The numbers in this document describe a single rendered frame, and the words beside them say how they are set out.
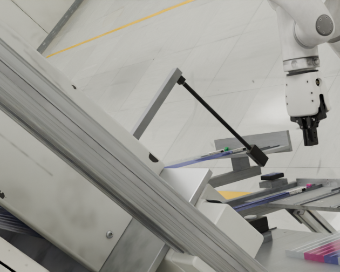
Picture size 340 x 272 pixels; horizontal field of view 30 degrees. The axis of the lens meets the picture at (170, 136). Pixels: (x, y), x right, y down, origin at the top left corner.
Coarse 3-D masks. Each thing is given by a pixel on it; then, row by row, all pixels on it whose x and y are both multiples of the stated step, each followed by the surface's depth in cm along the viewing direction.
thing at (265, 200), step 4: (284, 192) 157; (288, 192) 157; (268, 196) 154; (272, 196) 154; (276, 196) 154; (280, 196) 155; (284, 196) 156; (256, 200) 152; (260, 200) 151; (264, 200) 152; (268, 200) 153; (272, 200) 154; (244, 204) 149; (248, 204) 149; (252, 204) 150; (256, 204) 151; (260, 204) 151; (236, 208) 147; (240, 208) 148; (244, 208) 149
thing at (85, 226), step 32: (0, 32) 68; (32, 64) 70; (0, 128) 68; (0, 160) 67; (32, 160) 69; (160, 160) 79; (0, 192) 67; (32, 192) 69; (64, 192) 71; (96, 192) 74; (192, 192) 70; (32, 224) 69; (64, 224) 71; (96, 224) 73; (128, 224) 76; (32, 256) 90; (64, 256) 83; (96, 256) 73; (128, 256) 71; (160, 256) 67
